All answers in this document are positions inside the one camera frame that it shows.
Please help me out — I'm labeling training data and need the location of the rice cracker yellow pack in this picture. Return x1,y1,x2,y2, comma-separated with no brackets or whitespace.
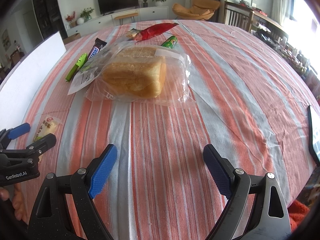
32,114,62,164

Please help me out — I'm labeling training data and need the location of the Snickers chocolate bar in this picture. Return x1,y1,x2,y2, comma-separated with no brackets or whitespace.
87,38,107,60

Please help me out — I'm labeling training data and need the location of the person's left hand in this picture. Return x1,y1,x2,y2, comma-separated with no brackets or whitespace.
1,183,27,223

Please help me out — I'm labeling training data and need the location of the white board panel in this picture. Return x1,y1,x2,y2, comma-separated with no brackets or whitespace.
0,32,66,129

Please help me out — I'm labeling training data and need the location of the striped red grey tablecloth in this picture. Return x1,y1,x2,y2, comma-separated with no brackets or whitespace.
16,21,319,239

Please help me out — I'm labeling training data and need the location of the light green snack pack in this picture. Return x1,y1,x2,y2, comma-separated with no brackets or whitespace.
65,53,100,95

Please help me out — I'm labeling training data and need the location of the bread loaf in clear bag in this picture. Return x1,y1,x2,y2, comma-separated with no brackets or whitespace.
85,39,197,110

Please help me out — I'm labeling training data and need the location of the black display cabinet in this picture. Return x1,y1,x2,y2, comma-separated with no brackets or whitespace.
32,0,67,40

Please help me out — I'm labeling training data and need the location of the red flower vase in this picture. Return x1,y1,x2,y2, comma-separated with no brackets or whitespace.
66,11,76,28

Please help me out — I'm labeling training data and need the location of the green plant white pot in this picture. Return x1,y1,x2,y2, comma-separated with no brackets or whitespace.
76,7,94,25

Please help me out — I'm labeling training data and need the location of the yellow black long snack pack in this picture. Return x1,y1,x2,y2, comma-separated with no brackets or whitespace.
125,28,141,40

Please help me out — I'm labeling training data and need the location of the green tube snack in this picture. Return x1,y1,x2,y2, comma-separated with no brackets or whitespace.
161,35,178,49

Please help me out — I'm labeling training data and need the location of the wooden side table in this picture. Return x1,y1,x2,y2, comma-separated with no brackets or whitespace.
253,11,289,40

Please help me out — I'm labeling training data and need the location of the red snack packet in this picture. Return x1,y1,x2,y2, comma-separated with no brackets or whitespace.
134,23,178,42

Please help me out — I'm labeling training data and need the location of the dark wooden dining chair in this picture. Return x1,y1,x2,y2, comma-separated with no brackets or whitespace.
223,1,254,33

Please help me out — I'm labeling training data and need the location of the wooden bench stool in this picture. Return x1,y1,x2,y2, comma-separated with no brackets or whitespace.
114,12,139,25

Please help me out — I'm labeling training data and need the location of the orange lounge chair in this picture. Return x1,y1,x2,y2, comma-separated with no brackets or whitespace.
172,0,221,21

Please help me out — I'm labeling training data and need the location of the black flat television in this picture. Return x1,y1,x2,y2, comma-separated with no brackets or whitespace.
98,0,139,15

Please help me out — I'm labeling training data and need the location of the white tv cabinet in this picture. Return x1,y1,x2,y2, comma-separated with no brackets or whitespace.
67,6,169,37

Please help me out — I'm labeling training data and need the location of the small potted plant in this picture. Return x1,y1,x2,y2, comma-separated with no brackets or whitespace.
142,0,148,8

